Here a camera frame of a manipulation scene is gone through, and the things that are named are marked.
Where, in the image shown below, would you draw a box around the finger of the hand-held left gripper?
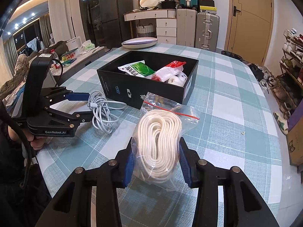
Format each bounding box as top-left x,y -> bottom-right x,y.
44,106 -> 94,126
39,86 -> 90,104

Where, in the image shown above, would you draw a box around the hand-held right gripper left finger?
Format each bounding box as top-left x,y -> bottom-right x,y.
35,137 -> 140,227

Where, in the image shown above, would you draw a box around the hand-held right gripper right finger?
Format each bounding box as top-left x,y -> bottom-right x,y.
177,137 -> 281,227

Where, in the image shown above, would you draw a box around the white charging cable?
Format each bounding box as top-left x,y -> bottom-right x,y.
87,91 -> 127,134

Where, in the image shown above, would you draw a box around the bagged white rope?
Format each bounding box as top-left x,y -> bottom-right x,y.
130,92 -> 200,192

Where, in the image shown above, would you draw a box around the black cardboard box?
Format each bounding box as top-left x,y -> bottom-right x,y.
97,50 -> 199,110

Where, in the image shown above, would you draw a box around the green and white medicine packet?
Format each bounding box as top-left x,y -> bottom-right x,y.
118,60 -> 155,78

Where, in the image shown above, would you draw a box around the white plush toy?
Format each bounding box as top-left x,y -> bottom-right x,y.
168,72 -> 188,87

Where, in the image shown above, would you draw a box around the red and white packet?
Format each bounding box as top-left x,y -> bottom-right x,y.
151,60 -> 187,82

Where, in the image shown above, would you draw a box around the person's left forearm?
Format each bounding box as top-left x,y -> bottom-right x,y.
0,118 -> 52,227

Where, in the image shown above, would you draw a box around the person's left hand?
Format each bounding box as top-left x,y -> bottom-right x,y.
30,135 -> 48,151

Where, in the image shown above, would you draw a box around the clear plastic bottle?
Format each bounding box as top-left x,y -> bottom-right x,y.
50,48 -> 60,71

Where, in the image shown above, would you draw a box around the white tissue pack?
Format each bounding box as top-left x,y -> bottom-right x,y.
80,40 -> 95,51

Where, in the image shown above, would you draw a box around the white appliance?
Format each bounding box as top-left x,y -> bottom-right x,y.
65,36 -> 82,52

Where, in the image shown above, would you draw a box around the checked teal tablecloth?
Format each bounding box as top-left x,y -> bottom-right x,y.
35,43 -> 282,227

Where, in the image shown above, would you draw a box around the white oval dish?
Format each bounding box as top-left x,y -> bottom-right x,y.
121,37 -> 159,50

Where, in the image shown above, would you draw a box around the dark grey refrigerator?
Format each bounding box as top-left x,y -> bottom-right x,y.
98,0 -> 133,50

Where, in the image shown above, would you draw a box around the wicker basket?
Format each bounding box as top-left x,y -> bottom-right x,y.
136,23 -> 156,36

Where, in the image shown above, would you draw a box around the green patterned slipper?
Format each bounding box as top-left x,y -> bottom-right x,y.
273,111 -> 289,135

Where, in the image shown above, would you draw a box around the white dresser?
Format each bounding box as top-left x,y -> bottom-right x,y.
123,9 -> 177,45

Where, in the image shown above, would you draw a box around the brown cardboard box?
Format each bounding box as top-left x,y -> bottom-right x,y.
285,120 -> 303,167

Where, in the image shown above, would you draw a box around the oval mirror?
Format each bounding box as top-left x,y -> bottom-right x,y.
138,0 -> 171,9

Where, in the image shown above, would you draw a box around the beige suitcase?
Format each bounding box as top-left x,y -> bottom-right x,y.
176,8 -> 197,48

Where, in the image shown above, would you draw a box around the metal shoe rack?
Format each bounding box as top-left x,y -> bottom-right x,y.
272,28 -> 303,123

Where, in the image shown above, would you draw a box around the silver suitcase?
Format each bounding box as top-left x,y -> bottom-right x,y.
194,12 -> 220,51

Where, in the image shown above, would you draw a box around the tan wooden door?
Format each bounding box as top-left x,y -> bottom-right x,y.
224,0 -> 273,67

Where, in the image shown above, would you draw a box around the rows of shoes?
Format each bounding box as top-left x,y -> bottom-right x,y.
273,28 -> 303,121

